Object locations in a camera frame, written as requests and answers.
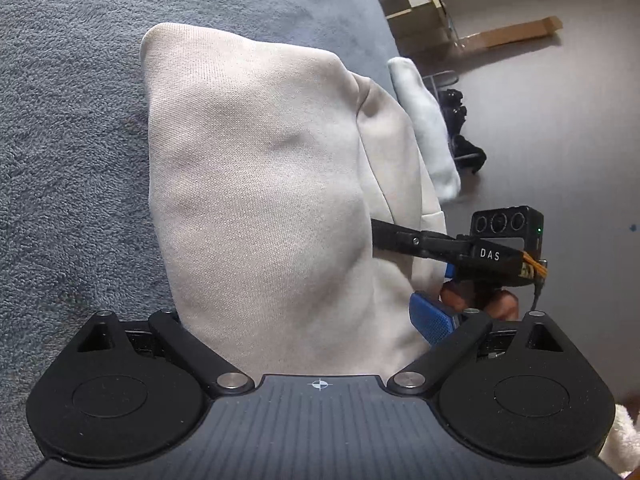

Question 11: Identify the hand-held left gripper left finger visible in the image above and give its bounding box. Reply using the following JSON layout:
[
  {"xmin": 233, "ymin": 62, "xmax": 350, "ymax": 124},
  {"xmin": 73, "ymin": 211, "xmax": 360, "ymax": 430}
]
[{"xmin": 75, "ymin": 309, "xmax": 254, "ymax": 396}]

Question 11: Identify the cream fluffy cloth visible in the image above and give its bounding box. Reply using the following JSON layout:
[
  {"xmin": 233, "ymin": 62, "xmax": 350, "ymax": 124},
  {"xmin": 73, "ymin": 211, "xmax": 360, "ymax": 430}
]
[{"xmin": 597, "ymin": 402, "xmax": 640, "ymax": 480}]

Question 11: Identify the white fluffy towel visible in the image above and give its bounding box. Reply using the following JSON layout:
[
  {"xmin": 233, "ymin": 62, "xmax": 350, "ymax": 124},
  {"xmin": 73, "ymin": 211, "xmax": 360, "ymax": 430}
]
[{"xmin": 387, "ymin": 56, "xmax": 462, "ymax": 202}]

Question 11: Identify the wooden desk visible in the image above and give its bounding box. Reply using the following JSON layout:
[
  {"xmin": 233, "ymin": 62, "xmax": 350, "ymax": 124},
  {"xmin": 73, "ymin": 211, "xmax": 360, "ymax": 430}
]
[{"xmin": 367, "ymin": 0, "xmax": 458, "ymax": 56}]

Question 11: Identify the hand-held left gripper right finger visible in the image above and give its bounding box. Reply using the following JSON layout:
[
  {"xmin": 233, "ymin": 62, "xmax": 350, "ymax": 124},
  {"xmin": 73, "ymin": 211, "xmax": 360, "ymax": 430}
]
[{"xmin": 387, "ymin": 290, "xmax": 569, "ymax": 396}]

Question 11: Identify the metal shoe rack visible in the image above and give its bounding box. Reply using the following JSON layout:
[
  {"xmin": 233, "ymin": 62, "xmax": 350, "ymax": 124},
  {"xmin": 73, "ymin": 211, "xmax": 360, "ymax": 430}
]
[{"xmin": 421, "ymin": 70, "xmax": 486, "ymax": 176}]

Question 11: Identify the beige zip jacket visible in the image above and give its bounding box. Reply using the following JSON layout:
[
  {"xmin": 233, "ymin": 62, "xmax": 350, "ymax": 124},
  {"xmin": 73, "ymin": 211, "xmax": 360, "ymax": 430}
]
[{"xmin": 139, "ymin": 22, "xmax": 448, "ymax": 386}]

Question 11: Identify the tall cardboard sheet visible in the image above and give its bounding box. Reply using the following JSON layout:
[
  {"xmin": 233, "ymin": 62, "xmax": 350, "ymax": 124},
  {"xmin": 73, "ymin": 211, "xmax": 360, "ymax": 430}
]
[{"xmin": 457, "ymin": 16, "xmax": 563, "ymax": 52}]

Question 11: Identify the black shoe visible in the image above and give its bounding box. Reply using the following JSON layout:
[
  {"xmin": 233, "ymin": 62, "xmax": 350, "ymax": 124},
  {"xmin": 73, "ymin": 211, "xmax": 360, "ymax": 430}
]
[
  {"xmin": 452, "ymin": 135, "xmax": 487, "ymax": 173},
  {"xmin": 440, "ymin": 89, "xmax": 468, "ymax": 133}
]

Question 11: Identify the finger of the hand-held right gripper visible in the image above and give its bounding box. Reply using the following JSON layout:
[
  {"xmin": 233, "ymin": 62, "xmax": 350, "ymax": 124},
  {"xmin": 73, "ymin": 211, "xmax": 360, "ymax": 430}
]
[{"xmin": 370, "ymin": 217, "xmax": 474, "ymax": 262}]

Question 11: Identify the person's right hand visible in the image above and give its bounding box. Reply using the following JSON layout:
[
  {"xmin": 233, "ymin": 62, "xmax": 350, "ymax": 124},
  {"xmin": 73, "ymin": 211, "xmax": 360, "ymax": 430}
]
[{"xmin": 439, "ymin": 281, "xmax": 522, "ymax": 323}]

